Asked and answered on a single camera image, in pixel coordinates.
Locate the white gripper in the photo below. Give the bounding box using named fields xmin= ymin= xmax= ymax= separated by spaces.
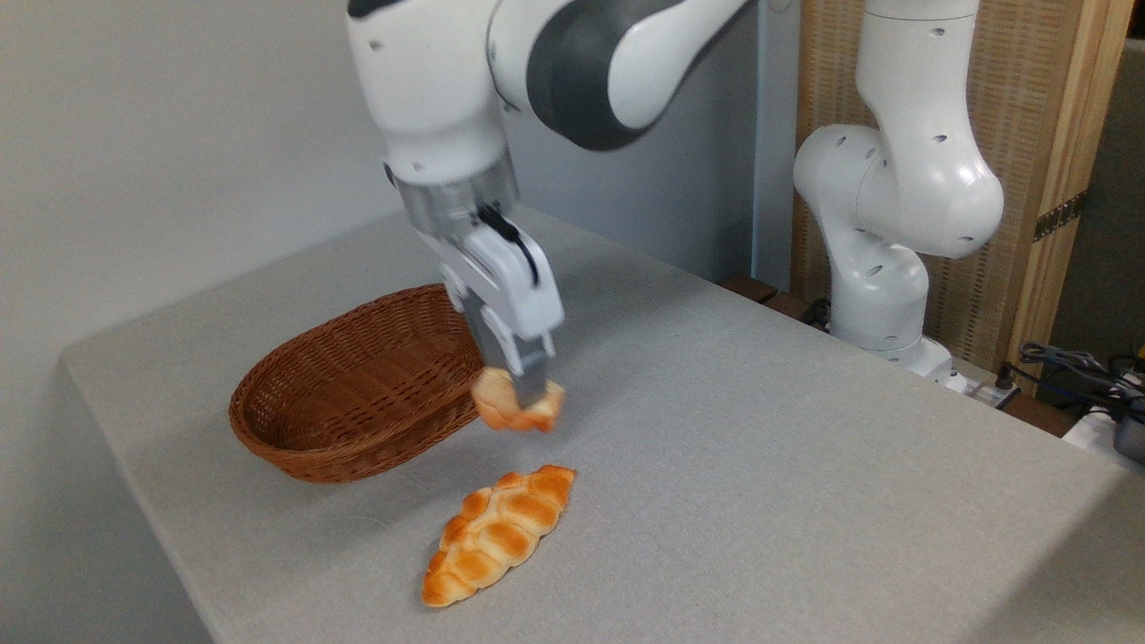
xmin=415 ymin=221 xmax=566 ymax=408

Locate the round pale bread roll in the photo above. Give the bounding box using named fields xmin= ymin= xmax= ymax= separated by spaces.
xmin=471 ymin=367 xmax=566 ymax=435

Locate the brown wicker basket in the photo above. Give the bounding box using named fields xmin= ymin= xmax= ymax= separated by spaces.
xmin=229 ymin=284 xmax=490 ymax=485

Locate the braided golden bread loaf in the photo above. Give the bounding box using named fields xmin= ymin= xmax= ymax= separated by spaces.
xmin=421 ymin=465 xmax=577 ymax=609

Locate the brown wooden base board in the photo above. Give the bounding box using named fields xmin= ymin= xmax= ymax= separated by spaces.
xmin=720 ymin=275 xmax=835 ymax=330

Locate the grey table cloth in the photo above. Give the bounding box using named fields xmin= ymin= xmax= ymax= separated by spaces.
xmin=61 ymin=204 xmax=1145 ymax=644

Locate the dark metal screen hinge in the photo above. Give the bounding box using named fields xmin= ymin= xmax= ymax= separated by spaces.
xmin=1033 ymin=190 xmax=1090 ymax=242

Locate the wooden rattan folding screen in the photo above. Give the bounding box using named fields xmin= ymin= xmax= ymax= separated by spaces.
xmin=792 ymin=0 xmax=1135 ymax=394

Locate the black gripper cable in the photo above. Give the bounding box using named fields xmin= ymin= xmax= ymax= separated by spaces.
xmin=477 ymin=206 xmax=540 ymax=287

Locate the bundle of dark cables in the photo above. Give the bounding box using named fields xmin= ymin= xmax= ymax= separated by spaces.
xmin=997 ymin=340 xmax=1145 ymax=423

